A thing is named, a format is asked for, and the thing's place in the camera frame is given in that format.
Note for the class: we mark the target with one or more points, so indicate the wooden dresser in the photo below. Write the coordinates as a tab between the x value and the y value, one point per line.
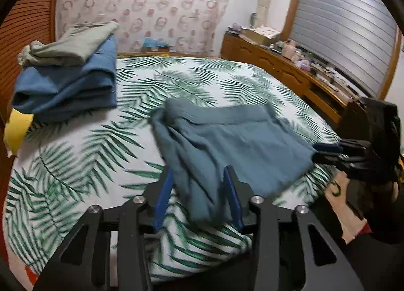
268	57

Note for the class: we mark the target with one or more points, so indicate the cardboard box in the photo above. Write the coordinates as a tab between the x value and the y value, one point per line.
262	33

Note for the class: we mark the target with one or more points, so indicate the blue cloth bundle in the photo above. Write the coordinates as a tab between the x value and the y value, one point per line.
154	43

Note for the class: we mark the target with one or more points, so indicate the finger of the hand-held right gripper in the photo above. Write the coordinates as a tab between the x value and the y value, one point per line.
328	159
328	147

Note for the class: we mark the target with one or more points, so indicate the folded blue denim pants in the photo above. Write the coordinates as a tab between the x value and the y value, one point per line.
69	104
104	57

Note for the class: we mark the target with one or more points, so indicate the wooden louvered wardrobe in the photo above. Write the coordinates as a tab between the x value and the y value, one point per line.
31	19

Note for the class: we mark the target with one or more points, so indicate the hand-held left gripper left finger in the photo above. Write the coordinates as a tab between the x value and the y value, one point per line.
164	198

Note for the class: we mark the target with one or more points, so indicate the teal pants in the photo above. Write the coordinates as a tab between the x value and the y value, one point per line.
236	145

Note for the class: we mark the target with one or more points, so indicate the leaf-print bedsheet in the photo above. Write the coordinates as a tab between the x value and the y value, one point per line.
79	152

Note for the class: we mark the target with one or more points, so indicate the purple toy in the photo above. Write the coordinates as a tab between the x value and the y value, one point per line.
304	64

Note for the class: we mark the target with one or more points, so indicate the folded grey-green garment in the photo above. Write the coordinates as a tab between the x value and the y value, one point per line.
79	41

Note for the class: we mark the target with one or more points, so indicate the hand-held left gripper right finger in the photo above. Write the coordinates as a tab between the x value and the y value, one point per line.
232	199

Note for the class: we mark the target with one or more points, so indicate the wooden headboard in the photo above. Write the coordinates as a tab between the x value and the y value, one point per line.
189	54

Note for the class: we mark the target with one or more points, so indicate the grey window shutter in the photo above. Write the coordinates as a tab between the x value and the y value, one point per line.
341	19

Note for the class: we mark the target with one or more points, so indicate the yellow cloth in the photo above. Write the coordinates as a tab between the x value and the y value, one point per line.
17	130

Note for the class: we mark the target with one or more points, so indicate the pink floral blanket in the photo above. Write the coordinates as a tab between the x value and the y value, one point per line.
334	196

